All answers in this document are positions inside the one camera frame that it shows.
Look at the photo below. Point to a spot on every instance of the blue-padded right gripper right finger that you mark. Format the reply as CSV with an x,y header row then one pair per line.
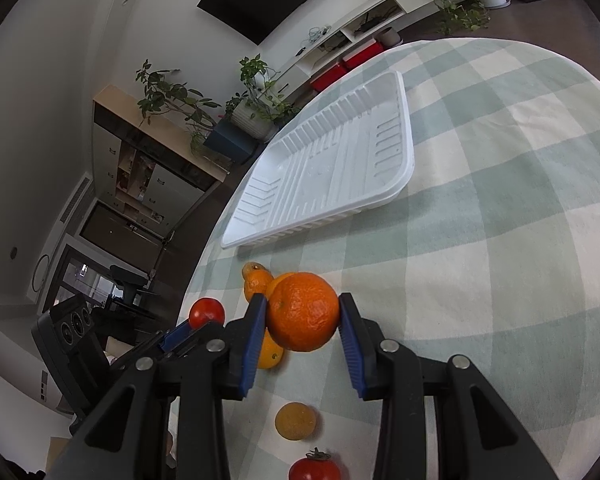
x,y
478,435

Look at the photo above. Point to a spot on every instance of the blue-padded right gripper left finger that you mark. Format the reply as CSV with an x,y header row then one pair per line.
x,y
163,418

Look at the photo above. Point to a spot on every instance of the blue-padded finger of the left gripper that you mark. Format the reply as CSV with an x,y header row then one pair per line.
x,y
173,338

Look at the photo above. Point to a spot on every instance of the red tomato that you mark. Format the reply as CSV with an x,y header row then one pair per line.
x,y
316,465
205,310

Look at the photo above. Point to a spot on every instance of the smooth orange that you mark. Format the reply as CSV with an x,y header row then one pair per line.
x,y
270,354
274,283

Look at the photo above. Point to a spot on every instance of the small orange mandarin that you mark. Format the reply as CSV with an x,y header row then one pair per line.
x,y
256,282

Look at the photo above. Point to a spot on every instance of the large rough orange mandarin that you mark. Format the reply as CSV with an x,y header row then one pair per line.
x,y
303,313

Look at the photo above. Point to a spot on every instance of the yellow-brown round fruit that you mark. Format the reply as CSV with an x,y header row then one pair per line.
x,y
295,421

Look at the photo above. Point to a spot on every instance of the small yellow-brown fruit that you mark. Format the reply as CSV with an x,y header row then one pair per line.
x,y
250,267

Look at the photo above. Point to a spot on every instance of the wood and white cabinet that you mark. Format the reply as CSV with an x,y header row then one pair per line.
x,y
148,170

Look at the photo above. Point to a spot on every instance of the green white checked tablecloth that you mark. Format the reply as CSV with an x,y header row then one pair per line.
x,y
493,248

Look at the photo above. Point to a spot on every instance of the plant in white ribbed pot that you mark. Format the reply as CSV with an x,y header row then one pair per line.
x,y
256,117

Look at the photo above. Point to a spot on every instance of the tall plant blue pot left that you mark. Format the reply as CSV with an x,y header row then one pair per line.
x,y
211,136

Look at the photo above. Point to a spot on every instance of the white plastic tray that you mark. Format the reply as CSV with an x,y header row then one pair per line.
x,y
355,154

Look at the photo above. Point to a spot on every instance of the trailing plant on console left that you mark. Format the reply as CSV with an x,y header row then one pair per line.
x,y
258,80

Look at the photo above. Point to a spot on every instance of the white tv console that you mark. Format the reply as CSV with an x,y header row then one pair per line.
x,y
320,32

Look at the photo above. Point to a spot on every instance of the red storage box left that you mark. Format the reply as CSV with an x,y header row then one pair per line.
x,y
328,76

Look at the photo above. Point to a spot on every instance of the red storage box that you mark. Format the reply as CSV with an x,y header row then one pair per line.
x,y
362,54
328,76

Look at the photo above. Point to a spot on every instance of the red storage box right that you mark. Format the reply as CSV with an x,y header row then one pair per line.
x,y
362,54

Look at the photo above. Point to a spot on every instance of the small grey pot on floor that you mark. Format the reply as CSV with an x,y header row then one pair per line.
x,y
389,38

